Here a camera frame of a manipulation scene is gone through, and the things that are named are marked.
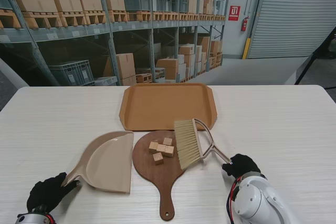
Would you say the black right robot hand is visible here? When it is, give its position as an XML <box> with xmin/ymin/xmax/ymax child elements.
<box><xmin>222</xmin><ymin>153</ymin><xmax>262</xmax><ymax>180</ymax></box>

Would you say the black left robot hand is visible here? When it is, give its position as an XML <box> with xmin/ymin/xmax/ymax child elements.
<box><xmin>27</xmin><ymin>172</ymin><xmax>81</xmax><ymax>213</ymax></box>

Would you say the beige plastic dustpan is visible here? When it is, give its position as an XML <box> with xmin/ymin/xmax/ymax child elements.
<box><xmin>64</xmin><ymin>131</ymin><xmax>134</xmax><ymax>195</ymax></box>

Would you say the dark round wooden cutting board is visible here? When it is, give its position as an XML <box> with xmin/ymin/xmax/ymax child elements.
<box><xmin>132</xmin><ymin>130</ymin><xmax>187</xmax><ymax>221</ymax></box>

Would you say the orange-brown serving tray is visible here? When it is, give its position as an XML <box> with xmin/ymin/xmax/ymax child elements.
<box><xmin>119</xmin><ymin>83</ymin><xmax>218</xmax><ymax>132</ymax></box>

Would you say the yellow bollard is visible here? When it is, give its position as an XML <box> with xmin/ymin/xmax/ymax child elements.
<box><xmin>243</xmin><ymin>37</ymin><xmax>251</xmax><ymax>60</ymax></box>

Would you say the grey plastic crate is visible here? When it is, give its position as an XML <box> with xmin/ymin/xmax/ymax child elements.
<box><xmin>48</xmin><ymin>60</ymin><xmax>94</xmax><ymax>86</ymax></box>
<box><xmin>157</xmin><ymin>0</ymin><xmax>173</xmax><ymax>12</ymax></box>
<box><xmin>172</xmin><ymin>0</ymin><xmax>190</xmax><ymax>13</ymax></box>
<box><xmin>122</xmin><ymin>0</ymin><xmax>153</xmax><ymax>12</ymax></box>

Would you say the black tripod stand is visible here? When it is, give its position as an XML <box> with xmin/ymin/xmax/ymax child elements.
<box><xmin>295</xmin><ymin>26</ymin><xmax>336</xmax><ymax>90</ymax></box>

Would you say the grey metal shelving rack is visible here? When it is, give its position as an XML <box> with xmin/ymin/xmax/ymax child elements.
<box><xmin>0</xmin><ymin>0</ymin><xmax>233</xmax><ymax>86</ymax></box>

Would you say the grey roller shutter door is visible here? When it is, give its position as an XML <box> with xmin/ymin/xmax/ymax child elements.
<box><xmin>248</xmin><ymin>0</ymin><xmax>336</xmax><ymax>59</ymax></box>

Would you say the orange wooden pallet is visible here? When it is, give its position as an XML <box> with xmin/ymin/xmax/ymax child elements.
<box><xmin>20</xmin><ymin>11</ymin><xmax>64</xmax><ymax>28</ymax></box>
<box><xmin>128</xmin><ymin>10</ymin><xmax>153</xmax><ymax>22</ymax></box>

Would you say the red black right arm cable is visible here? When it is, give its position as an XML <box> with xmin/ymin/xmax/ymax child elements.
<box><xmin>226</xmin><ymin>176</ymin><xmax>244</xmax><ymax>224</ymax></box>

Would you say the red wall sign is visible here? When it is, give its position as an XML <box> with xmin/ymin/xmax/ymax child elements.
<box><xmin>228</xmin><ymin>5</ymin><xmax>241</xmax><ymax>22</ymax></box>

